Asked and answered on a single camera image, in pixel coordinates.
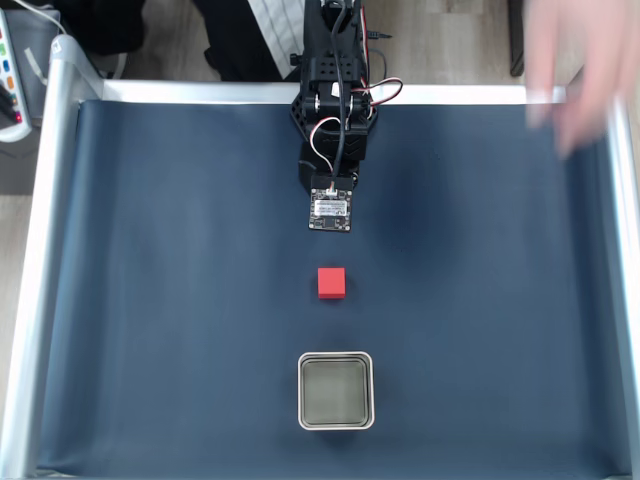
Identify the red cube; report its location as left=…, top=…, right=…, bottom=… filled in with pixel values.
left=317, top=267, right=347, bottom=301

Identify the square metal tin container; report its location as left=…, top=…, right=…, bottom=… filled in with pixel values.
left=297, top=351, right=375, bottom=431

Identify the person's hand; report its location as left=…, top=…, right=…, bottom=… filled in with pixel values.
left=522, top=0, right=640, bottom=161

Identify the person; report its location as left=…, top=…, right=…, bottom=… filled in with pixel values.
left=49, top=0, right=307, bottom=84

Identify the dark blue mat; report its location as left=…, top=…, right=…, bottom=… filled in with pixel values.
left=37, top=98, right=632, bottom=476

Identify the dark cabinet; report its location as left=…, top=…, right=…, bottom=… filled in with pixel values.
left=508, top=0, right=531, bottom=77

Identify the grey box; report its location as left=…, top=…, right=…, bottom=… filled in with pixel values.
left=8, top=9, right=66, bottom=129

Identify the white device with coloured buttons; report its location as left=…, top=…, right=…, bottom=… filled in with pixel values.
left=0, top=7, right=34, bottom=144

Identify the white red servo cable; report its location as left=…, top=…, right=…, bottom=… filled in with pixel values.
left=309, top=116, right=344, bottom=174

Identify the camera circuit board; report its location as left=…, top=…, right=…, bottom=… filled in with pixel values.
left=308, top=173, right=354, bottom=234

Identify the black camera cable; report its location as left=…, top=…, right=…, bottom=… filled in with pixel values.
left=327, top=0, right=351, bottom=194

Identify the red white looped cable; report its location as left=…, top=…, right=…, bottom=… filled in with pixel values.
left=357, top=78, right=404, bottom=108

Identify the white tray frame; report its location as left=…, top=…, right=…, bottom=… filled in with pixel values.
left=0, top=34, right=640, bottom=480

